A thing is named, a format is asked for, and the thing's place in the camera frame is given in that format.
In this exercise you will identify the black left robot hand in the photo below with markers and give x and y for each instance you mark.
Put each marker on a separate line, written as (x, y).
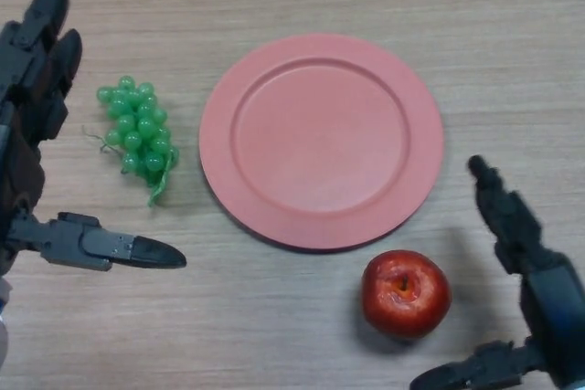
(27, 102)

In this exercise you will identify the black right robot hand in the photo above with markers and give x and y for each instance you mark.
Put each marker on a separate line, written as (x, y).
(553, 298)

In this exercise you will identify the red apple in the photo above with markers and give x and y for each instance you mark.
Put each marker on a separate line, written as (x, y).
(404, 308)

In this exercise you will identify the pink round plate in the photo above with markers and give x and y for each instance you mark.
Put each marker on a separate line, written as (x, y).
(320, 143)

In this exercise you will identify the green grape bunch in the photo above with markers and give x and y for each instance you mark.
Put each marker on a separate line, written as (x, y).
(137, 129)

